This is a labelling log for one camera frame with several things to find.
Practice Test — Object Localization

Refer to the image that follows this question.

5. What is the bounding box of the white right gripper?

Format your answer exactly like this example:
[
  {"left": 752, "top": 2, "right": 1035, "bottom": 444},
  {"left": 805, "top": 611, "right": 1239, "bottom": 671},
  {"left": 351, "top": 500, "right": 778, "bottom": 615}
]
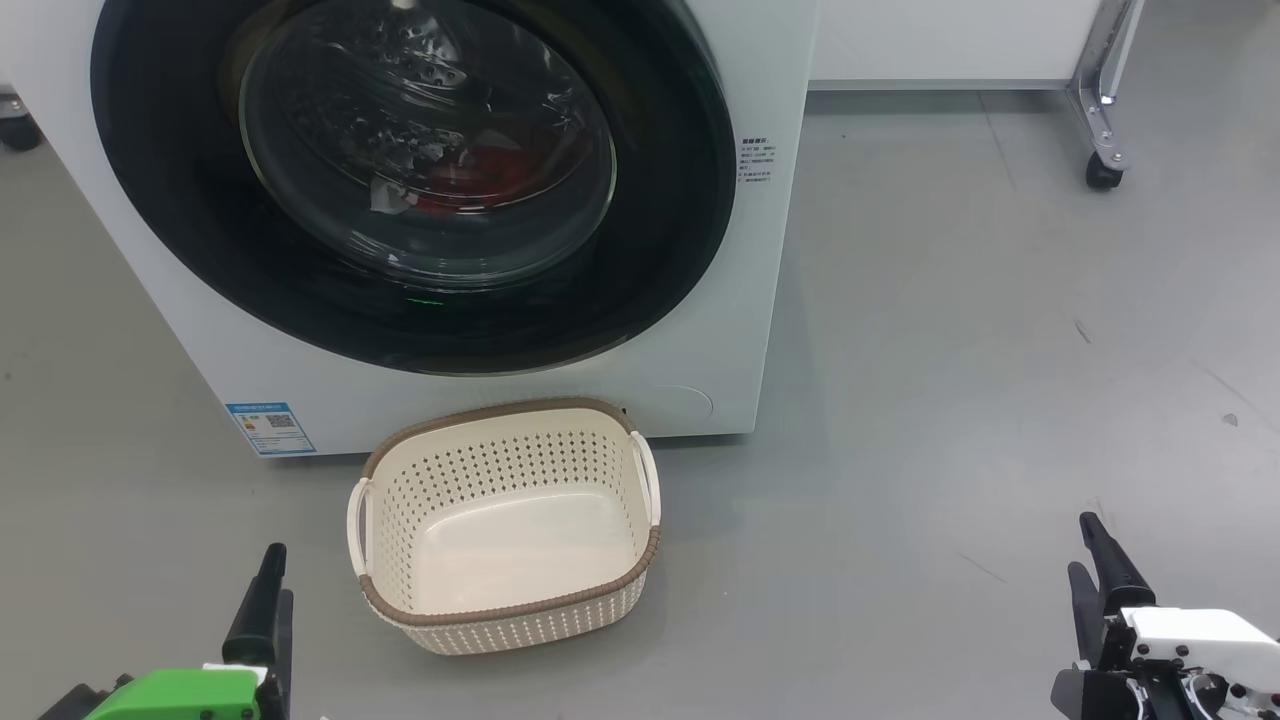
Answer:
[{"left": 1050, "top": 512, "right": 1280, "bottom": 720}]

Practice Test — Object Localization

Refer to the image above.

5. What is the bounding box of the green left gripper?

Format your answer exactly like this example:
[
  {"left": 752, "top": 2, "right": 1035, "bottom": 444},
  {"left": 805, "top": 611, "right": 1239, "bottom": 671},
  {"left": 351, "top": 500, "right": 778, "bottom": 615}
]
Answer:
[{"left": 38, "top": 543, "right": 295, "bottom": 720}]

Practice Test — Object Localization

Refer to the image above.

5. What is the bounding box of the red and white garment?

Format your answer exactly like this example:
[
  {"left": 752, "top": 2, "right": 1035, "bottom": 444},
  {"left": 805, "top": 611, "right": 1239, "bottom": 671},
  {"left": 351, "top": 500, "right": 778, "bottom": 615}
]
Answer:
[{"left": 370, "top": 130, "right": 546, "bottom": 216}]

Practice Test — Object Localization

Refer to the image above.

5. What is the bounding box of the black round glass washer door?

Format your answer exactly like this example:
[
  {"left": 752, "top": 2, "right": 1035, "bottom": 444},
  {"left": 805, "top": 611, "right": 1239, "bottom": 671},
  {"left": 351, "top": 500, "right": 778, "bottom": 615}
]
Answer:
[{"left": 90, "top": 0, "right": 737, "bottom": 377}]

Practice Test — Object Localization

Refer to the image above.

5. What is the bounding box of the cream perforated laundry basket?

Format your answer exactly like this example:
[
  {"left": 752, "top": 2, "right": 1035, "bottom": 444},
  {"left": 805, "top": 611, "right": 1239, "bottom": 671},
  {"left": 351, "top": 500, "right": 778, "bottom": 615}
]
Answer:
[{"left": 346, "top": 397, "right": 663, "bottom": 657}]

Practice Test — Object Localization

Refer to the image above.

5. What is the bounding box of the white front-load washing machine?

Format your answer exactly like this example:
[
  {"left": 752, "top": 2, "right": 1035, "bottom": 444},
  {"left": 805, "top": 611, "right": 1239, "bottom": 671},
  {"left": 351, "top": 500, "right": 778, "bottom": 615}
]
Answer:
[{"left": 0, "top": 0, "right": 819, "bottom": 459}]

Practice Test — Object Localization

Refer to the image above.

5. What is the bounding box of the blue energy label sticker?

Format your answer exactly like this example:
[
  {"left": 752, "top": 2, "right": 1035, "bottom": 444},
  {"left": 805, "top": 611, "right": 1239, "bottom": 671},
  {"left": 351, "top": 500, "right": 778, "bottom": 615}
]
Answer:
[{"left": 225, "top": 402, "right": 317, "bottom": 457}]

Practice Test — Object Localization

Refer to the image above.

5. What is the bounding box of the round white filter cover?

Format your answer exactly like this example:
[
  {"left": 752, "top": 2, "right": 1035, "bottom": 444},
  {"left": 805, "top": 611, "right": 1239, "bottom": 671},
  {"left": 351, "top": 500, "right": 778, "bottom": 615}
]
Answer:
[{"left": 648, "top": 385, "right": 715, "bottom": 426}]

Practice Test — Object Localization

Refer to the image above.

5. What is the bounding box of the small printed text sticker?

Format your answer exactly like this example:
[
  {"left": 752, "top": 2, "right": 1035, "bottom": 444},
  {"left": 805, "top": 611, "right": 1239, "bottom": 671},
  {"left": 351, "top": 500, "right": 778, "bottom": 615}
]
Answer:
[{"left": 737, "top": 135, "right": 776, "bottom": 193}]

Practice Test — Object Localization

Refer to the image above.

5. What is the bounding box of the white cabinet panel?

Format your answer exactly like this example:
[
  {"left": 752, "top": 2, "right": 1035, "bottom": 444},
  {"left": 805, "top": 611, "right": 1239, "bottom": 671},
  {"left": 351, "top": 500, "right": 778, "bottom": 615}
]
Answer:
[{"left": 808, "top": 0, "right": 1101, "bottom": 91}]

